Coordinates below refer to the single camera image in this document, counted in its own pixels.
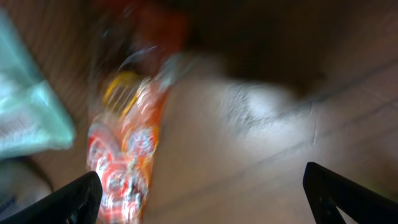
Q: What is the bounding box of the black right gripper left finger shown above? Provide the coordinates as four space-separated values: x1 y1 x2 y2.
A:
1 171 103 224

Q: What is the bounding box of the green white wipes packet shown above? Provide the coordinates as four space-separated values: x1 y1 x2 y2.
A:
1 9 75 159

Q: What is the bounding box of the green lid jar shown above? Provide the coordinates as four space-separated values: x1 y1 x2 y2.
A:
1 157 54 220

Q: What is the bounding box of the red chocolate bar wrapper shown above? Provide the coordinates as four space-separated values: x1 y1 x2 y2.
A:
87 1 189 223

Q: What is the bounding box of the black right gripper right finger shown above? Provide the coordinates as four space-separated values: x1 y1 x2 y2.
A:
302 162 397 224

